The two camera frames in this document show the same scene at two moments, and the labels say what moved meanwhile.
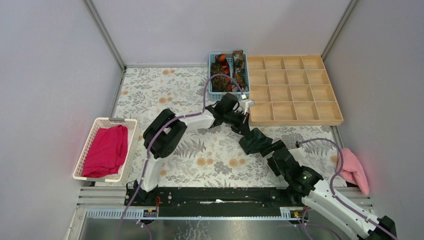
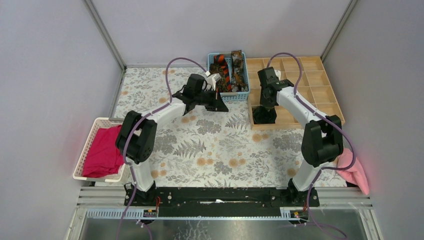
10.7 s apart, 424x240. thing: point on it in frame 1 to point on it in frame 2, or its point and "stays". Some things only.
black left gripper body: x=241 y=125 to x=208 y=100
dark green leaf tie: x=255 y=142 to x=261 y=115
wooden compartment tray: x=290 y=90 stays
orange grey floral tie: x=239 y=74 stays
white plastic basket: x=99 y=122 stays
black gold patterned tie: x=219 y=83 stays
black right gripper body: x=276 y=171 to x=266 y=102
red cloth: x=107 y=152 stays
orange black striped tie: x=221 y=59 stays
